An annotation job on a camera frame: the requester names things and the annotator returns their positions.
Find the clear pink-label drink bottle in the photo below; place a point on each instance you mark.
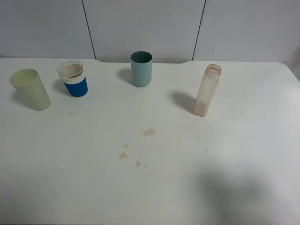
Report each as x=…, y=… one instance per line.
x=207, y=89

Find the light green plastic cup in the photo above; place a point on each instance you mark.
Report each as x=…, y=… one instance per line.
x=30, y=88

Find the teal plastic cup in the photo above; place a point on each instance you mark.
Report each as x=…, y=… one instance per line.
x=141, y=67

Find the blue sleeved clear cup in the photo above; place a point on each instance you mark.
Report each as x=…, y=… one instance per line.
x=72, y=75

